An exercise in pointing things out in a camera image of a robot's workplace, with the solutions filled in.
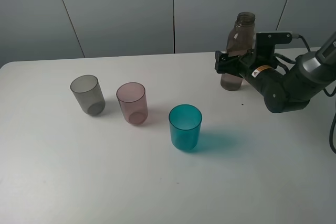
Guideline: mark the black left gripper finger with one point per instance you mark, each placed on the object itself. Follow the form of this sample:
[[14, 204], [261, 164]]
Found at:
[[227, 66]]

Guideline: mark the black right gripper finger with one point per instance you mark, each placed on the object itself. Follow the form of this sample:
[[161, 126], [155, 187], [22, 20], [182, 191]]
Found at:
[[221, 57]]

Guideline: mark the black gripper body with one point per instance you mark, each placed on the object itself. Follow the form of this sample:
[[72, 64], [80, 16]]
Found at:
[[258, 64]]

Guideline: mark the brown translucent water bottle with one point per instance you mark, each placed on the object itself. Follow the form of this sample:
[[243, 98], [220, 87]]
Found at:
[[240, 40]]

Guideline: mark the teal translucent plastic cup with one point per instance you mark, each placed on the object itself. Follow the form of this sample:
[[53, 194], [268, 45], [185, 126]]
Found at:
[[185, 123]]

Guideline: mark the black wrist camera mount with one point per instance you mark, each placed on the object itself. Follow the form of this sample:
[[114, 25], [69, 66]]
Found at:
[[265, 46]]

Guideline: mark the grey translucent plastic cup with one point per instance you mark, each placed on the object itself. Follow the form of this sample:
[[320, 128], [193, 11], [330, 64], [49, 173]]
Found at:
[[88, 94]]

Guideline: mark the pink translucent plastic cup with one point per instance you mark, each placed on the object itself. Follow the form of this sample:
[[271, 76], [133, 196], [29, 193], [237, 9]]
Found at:
[[132, 100]]

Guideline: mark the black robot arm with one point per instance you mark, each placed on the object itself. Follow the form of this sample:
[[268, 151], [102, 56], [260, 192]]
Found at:
[[286, 85]]

